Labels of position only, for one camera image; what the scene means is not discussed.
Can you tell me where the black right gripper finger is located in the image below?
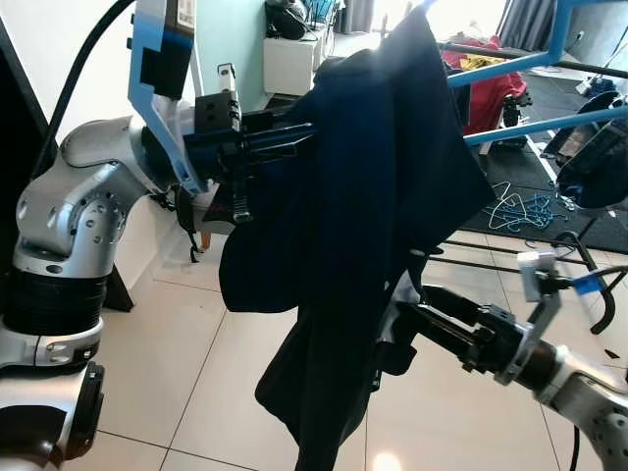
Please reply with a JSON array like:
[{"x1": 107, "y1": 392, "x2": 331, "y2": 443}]
[
  {"x1": 392, "y1": 302, "x2": 477, "y2": 359},
  {"x1": 420, "y1": 283, "x2": 484, "y2": 325}
]

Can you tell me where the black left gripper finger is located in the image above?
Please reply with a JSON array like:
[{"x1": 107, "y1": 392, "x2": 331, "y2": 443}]
[
  {"x1": 245, "y1": 120, "x2": 317, "y2": 143},
  {"x1": 245, "y1": 139, "x2": 313, "y2": 166}
]

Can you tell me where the navy button shirt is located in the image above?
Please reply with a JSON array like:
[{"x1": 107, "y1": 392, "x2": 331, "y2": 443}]
[{"x1": 218, "y1": 8, "x2": 497, "y2": 471}]

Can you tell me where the blue plastic hanger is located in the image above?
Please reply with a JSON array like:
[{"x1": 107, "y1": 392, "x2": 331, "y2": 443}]
[{"x1": 422, "y1": 0, "x2": 628, "y2": 148}]

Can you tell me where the white cabinet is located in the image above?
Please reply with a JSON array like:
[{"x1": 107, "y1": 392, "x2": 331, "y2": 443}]
[{"x1": 262, "y1": 34, "x2": 330, "y2": 99}]

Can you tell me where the black bag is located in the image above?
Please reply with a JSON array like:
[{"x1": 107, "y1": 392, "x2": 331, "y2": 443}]
[{"x1": 265, "y1": 0, "x2": 311, "y2": 40}]

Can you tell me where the tangled blue hangers pile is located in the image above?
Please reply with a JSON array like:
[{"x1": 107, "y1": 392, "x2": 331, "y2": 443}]
[{"x1": 486, "y1": 180, "x2": 582, "y2": 235}]

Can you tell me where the grey curtain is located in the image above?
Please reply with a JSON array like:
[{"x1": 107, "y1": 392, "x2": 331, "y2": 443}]
[
  {"x1": 339, "y1": 0, "x2": 376, "y2": 35},
  {"x1": 498, "y1": 0, "x2": 560, "y2": 52}
]

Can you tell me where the blue denim jacket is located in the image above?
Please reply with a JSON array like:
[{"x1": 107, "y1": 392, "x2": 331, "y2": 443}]
[{"x1": 543, "y1": 91, "x2": 628, "y2": 210}]

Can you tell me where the black metal clothes rack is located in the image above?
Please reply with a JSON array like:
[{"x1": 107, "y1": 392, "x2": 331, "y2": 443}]
[{"x1": 432, "y1": 39, "x2": 628, "y2": 295}]

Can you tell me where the red cloth covered table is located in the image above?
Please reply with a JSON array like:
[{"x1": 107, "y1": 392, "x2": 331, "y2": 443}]
[{"x1": 442, "y1": 37, "x2": 528, "y2": 135}]

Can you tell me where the yellow cloth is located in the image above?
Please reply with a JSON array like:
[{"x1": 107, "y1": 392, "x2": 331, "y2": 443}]
[{"x1": 459, "y1": 54, "x2": 503, "y2": 72}]

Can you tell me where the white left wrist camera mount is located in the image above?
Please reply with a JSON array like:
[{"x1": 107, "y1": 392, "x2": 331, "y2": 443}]
[{"x1": 128, "y1": 0, "x2": 212, "y2": 197}]

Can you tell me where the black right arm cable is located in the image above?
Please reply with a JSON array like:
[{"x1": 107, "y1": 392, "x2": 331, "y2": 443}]
[{"x1": 545, "y1": 231, "x2": 621, "y2": 337}]

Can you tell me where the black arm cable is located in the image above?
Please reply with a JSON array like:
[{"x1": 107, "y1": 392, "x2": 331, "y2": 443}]
[
  {"x1": 545, "y1": 231, "x2": 621, "y2": 337},
  {"x1": 34, "y1": 0, "x2": 136, "y2": 187}
]

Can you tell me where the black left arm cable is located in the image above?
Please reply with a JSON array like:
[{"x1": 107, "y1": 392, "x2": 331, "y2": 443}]
[{"x1": 34, "y1": 0, "x2": 136, "y2": 187}]

